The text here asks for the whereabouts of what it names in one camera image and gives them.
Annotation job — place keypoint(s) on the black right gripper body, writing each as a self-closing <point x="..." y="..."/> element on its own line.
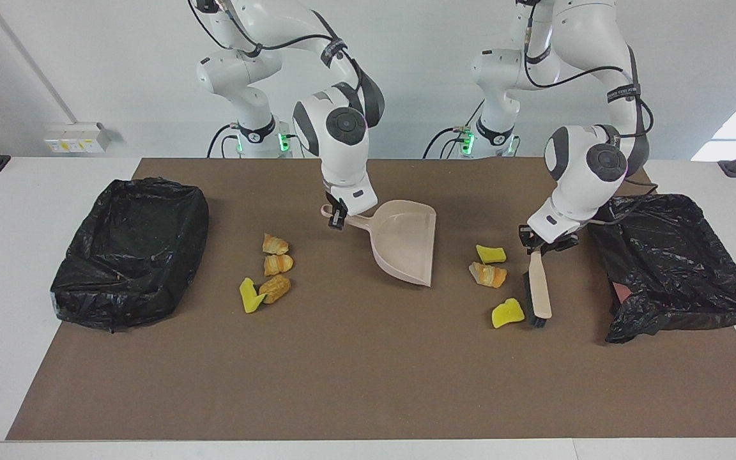
<point x="335" y="203"/>

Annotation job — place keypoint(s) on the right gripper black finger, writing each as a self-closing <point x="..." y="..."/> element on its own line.
<point x="343" y="217"/>
<point x="333" y="221"/>

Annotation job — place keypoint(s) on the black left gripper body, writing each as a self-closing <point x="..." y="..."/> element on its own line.
<point x="550" y="244"/>

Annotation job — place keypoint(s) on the beige brush black bristles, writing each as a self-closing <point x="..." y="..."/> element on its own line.
<point x="540" y="287"/>

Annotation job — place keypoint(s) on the yellow green sponge wedge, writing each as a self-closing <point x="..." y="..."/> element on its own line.
<point x="490" y="254"/>

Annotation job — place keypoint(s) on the orange white striped croissant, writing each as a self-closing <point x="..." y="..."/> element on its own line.
<point x="489" y="275"/>

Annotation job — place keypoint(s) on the pale layered croissant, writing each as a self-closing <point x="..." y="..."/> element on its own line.
<point x="275" y="245"/>

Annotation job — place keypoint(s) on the lumpy yellow sponge chunk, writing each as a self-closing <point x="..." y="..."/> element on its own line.
<point x="507" y="314"/>

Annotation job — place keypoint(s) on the small golden croissant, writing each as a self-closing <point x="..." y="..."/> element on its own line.
<point x="277" y="264"/>

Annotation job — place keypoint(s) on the beige plastic dustpan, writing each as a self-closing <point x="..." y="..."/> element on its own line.
<point x="406" y="249"/>

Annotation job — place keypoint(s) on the brown bread roll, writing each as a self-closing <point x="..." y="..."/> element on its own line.
<point x="275" y="289"/>

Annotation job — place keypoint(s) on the yellow green sponge block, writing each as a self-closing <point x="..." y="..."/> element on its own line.
<point x="250" y="297"/>

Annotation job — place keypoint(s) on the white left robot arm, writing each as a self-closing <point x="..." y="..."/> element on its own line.
<point x="582" y="172"/>

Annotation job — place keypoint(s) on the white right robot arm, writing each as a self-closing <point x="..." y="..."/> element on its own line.
<point x="342" y="147"/>

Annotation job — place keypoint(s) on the pink bin rim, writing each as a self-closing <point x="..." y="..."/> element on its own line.
<point x="622" y="292"/>

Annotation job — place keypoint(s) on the black bag lined bin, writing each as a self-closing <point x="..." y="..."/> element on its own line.
<point x="131" y="255"/>
<point x="674" y="268"/>

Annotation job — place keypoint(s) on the brown table mat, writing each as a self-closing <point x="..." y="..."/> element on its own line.
<point x="368" y="383"/>

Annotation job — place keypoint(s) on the white wall outlet box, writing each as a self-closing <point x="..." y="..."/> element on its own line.
<point x="77" y="137"/>

